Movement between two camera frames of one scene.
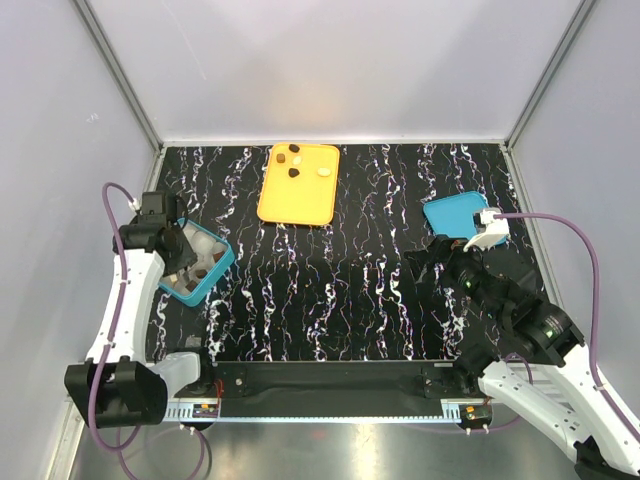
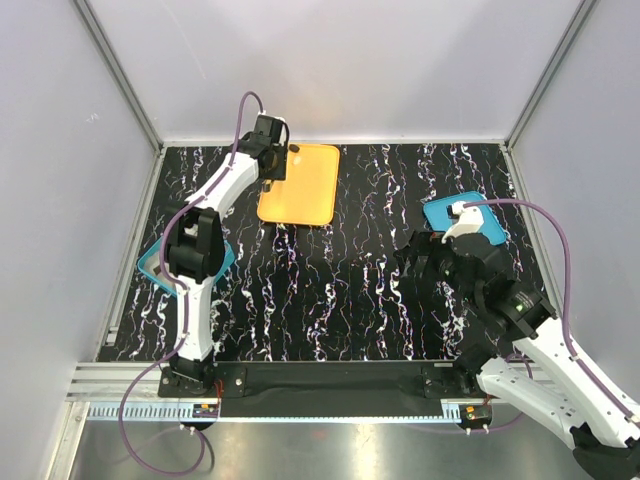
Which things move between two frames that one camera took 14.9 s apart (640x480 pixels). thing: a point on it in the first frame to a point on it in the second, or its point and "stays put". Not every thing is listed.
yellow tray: x=300 y=184 stays put
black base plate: x=333 y=388 stays put
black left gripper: x=187 y=256 to x=279 y=173
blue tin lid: x=454 y=216 stays put
